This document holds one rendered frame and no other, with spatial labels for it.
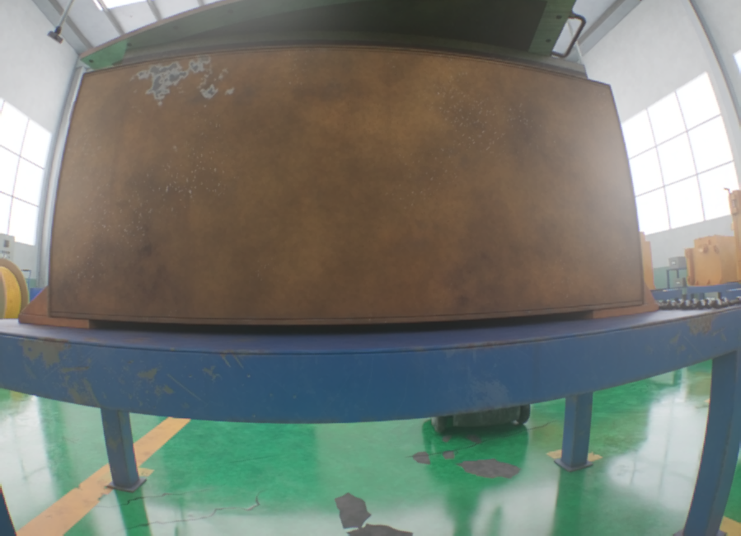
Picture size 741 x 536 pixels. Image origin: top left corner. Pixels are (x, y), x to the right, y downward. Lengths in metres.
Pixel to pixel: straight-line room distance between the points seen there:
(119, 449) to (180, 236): 0.95
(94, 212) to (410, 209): 0.65
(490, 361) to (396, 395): 0.14
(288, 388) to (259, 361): 0.05
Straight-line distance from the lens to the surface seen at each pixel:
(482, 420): 1.90
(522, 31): 1.04
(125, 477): 1.54
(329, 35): 0.98
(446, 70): 0.87
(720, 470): 1.11
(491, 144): 0.81
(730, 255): 6.67
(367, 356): 0.49
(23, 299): 6.62
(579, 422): 1.56
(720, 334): 0.94
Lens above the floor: 0.70
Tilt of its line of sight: 6 degrees up
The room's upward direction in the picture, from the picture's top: 1 degrees counter-clockwise
